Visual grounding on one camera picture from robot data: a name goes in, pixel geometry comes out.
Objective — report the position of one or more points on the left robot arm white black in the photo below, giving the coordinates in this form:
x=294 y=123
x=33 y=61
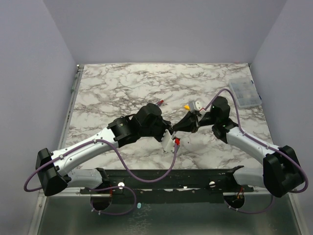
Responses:
x=56 y=169

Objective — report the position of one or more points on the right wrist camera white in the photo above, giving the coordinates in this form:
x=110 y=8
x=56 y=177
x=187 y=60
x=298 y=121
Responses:
x=196 y=107

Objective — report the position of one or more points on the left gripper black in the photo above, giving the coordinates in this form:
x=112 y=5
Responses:
x=166 y=126

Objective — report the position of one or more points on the clear plastic box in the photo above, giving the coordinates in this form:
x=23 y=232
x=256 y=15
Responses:
x=245 y=93

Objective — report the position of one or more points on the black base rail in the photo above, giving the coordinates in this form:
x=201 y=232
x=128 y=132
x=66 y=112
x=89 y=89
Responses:
x=179 y=186

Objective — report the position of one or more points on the aluminium frame rail left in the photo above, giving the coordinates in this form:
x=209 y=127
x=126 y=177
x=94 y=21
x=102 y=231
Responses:
x=41 y=198

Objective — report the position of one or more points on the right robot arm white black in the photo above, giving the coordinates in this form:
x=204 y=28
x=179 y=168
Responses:
x=281 y=172

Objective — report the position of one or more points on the blue red screwdriver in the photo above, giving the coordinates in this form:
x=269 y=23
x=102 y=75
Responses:
x=159 y=103

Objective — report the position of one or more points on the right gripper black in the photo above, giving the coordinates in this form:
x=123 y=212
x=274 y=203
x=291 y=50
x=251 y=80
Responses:
x=194 y=120

